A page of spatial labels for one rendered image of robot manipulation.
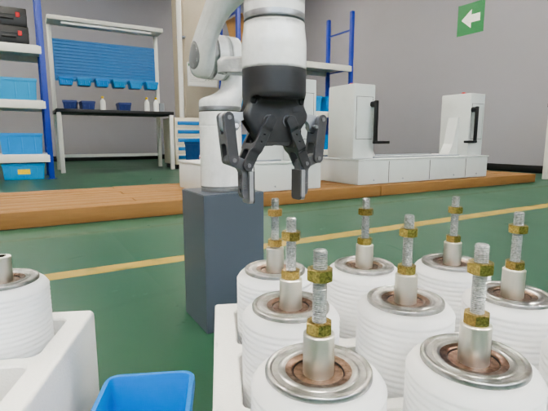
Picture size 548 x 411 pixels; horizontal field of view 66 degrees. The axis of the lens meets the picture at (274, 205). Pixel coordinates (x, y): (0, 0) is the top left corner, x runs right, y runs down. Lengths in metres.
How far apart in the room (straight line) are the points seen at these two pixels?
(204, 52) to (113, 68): 5.57
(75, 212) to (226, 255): 1.45
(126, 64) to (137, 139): 2.67
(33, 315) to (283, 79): 0.38
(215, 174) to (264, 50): 0.47
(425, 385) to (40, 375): 0.37
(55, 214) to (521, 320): 2.07
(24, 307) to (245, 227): 0.50
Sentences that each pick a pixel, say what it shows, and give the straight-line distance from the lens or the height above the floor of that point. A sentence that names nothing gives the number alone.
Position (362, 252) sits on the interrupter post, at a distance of 0.55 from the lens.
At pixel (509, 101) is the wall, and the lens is 6.23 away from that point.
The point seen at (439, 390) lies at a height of 0.25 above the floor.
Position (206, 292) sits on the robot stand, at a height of 0.09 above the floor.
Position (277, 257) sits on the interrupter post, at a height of 0.27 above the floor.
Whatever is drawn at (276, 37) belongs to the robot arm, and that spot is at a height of 0.52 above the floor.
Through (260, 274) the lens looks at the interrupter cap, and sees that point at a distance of 0.52.
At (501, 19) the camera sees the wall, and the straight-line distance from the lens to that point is 6.49.
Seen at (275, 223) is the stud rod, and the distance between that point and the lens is 0.52.
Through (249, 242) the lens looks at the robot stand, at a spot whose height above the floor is 0.19.
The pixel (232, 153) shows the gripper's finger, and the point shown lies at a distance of 0.48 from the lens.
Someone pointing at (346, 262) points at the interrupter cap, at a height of 0.25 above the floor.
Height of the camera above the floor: 0.41
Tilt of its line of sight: 9 degrees down
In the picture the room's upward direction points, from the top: straight up
